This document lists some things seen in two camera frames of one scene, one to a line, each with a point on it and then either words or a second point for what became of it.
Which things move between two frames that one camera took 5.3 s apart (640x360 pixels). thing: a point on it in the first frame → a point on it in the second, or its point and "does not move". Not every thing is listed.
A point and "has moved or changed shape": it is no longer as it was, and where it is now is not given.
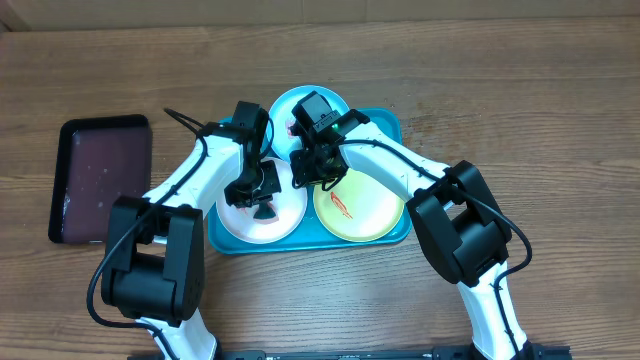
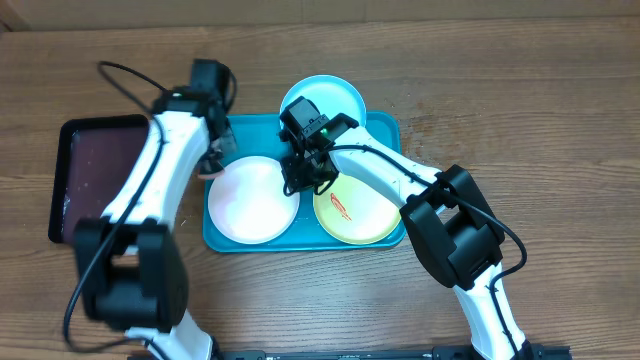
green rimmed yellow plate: x=356 y=208 does not move
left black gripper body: x=253 y=185 → x=220 y=144
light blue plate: x=281 y=116 has moved or changed shape
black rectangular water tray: x=98 y=159 does not move
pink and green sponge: x=265 y=213 has moved or changed shape
